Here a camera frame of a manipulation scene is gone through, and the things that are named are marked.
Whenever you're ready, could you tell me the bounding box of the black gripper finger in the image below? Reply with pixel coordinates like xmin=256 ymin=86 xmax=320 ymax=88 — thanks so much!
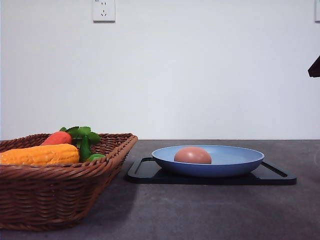
xmin=308 ymin=55 xmax=320 ymax=78

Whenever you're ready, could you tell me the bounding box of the blue round plate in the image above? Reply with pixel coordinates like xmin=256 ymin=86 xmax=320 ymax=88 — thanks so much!
xmin=152 ymin=145 xmax=265 ymax=178

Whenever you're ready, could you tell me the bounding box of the brown egg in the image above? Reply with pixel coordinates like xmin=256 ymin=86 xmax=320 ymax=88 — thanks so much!
xmin=174 ymin=146 xmax=212 ymax=164

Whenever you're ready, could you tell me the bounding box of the brown wicker basket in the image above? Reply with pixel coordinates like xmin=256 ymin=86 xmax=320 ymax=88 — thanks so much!
xmin=0 ymin=133 xmax=138 ymax=232

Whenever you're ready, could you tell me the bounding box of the black rectangular tray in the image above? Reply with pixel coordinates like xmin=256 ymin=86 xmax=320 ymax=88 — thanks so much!
xmin=127 ymin=157 xmax=297 ymax=185

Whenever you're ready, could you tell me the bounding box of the green leafy toy vegetable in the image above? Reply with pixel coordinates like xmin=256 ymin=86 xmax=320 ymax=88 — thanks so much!
xmin=59 ymin=126 xmax=105 ymax=163

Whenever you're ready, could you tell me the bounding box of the orange toy carrot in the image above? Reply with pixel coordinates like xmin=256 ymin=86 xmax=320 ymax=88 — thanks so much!
xmin=41 ymin=131 xmax=73 ymax=146

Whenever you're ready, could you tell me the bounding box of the yellow toy corn cob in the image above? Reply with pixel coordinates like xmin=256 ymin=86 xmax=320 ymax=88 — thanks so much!
xmin=0 ymin=143 xmax=80 ymax=166

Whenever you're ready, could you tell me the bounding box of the white wall plate right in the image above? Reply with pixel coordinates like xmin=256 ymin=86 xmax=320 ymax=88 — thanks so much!
xmin=314 ymin=0 xmax=320 ymax=24

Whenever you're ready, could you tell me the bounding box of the white wall power socket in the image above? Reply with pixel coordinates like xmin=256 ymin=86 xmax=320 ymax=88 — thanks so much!
xmin=92 ymin=0 xmax=116 ymax=24

